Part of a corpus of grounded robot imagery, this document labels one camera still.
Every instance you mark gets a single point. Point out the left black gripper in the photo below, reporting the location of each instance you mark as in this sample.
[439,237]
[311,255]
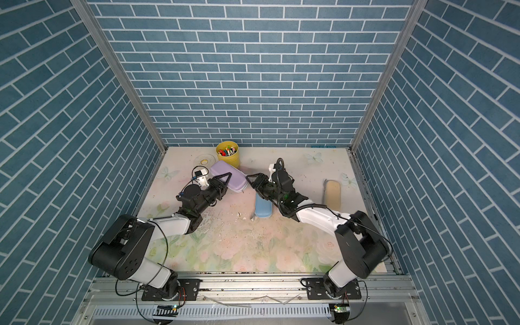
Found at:
[217,186]

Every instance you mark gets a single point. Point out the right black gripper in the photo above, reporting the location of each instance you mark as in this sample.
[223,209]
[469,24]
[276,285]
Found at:
[259,184]

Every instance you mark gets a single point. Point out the white sleeve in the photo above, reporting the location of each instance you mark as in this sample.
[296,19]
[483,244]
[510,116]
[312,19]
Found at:
[263,208]

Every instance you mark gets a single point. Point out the white sleeve case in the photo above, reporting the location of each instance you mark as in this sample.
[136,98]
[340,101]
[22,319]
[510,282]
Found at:
[332,195]

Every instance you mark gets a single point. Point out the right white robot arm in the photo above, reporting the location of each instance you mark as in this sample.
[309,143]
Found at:
[361,245]

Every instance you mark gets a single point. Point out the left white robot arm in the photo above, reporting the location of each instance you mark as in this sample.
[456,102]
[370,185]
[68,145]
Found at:
[121,252]

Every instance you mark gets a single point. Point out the clear tape roll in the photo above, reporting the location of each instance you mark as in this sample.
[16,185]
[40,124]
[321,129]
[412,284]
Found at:
[206,160]

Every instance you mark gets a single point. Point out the yellow pen cup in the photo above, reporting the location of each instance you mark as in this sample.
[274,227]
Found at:
[228,152]

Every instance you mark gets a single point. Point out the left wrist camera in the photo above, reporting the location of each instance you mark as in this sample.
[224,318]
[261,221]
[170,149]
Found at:
[201,177]

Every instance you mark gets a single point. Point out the aluminium front rail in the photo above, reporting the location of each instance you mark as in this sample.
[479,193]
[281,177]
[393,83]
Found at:
[232,289]

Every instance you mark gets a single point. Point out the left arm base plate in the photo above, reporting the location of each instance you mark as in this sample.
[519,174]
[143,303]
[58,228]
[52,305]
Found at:
[180,290]

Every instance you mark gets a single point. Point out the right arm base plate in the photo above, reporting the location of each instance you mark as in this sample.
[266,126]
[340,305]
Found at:
[324,288]

